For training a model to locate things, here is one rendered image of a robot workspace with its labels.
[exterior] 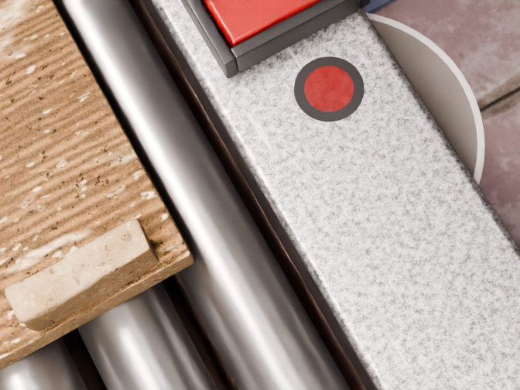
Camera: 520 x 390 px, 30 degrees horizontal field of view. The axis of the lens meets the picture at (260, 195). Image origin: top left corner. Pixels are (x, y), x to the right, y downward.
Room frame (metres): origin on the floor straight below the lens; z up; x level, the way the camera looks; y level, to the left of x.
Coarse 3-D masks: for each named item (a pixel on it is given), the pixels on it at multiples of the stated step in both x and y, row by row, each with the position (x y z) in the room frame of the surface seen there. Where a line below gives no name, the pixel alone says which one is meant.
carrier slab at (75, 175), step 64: (0, 0) 0.23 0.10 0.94; (0, 64) 0.20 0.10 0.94; (64, 64) 0.20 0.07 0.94; (0, 128) 0.17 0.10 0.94; (64, 128) 0.17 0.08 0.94; (0, 192) 0.14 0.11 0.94; (64, 192) 0.14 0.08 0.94; (128, 192) 0.13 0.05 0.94; (0, 256) 0.11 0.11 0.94; (64, 256) 0.11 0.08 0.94; (192, 256) 0.10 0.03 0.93; (0, 320) 0.09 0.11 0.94; (64, 320) 0.08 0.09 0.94
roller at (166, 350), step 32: (160, 288) 0.10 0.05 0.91; (96, 320) 0.08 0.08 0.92; (128, 320) 0.08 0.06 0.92; (160, 320) 0.08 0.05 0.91; (96, 352) 0.07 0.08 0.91; (128, 352) 0.07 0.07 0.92; (160, 352) 0.07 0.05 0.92; (192, 352) 0.06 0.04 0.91; (128, 384) 0.05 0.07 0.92; (160, 384) 0.05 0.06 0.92; (192, 384) 0.05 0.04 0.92
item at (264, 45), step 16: (192, 0) 0.22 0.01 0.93; (336, 0) 0.20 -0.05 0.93; (352, 0) 0.20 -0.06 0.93; (368, 0) 0.21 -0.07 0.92; (192, 16) 0.21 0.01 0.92; (208, 16) 0.21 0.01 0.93; (304, 16) 0.20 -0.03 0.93; (320, 16) 0.20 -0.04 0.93; (336, 16) 0.20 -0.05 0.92; (208, 32) 0.20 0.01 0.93; (272, 32) 0.19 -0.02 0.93; (288, 32) 0.19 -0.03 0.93; (304, 32) 0.20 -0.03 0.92; (224, 48) 0.19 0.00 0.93; (240, 48) 0.19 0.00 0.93; (256, 48) 0.19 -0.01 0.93; (272, 48) 0.19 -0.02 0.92; (224, 64) 0.18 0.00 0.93; (240, 64) 0.18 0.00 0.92
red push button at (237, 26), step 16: (208, 0) 0.22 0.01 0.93; (224, 0) 0.22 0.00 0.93; (240, 0) 0.21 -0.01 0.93; (256, 0) 0.21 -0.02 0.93; (272, 0) 0.21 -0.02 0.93; (288, 0) 0.21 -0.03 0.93; (304, 0) 0.21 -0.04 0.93; (320, 0) 0.21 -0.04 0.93; (224, 16) 0.21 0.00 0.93; (240, 16) 0.21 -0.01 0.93; (256, 16) 0.20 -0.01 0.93; (272, 16) 0.20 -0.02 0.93; (288, 16) 0.20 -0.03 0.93; (224, 32) 0.20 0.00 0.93; (240, 32) 0.20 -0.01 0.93; (256, 32) 0.20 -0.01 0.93
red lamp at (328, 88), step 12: (312, 72) 0.18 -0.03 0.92; (324, 72) 0.18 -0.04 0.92; (336, 72) 0.18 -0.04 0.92; (312, 84) 0.17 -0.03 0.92; (324, 84) 0.17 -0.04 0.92; (336, 84) 0.17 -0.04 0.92; (348, 84) 0.17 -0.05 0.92; (312, 96) 0.17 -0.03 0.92; (324, 96) 0.17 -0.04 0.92; (336, 96) 0.16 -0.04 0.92; (348, 96) 0.16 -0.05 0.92; (324, 108) 0.16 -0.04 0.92; (336, 108) 0.16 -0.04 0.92
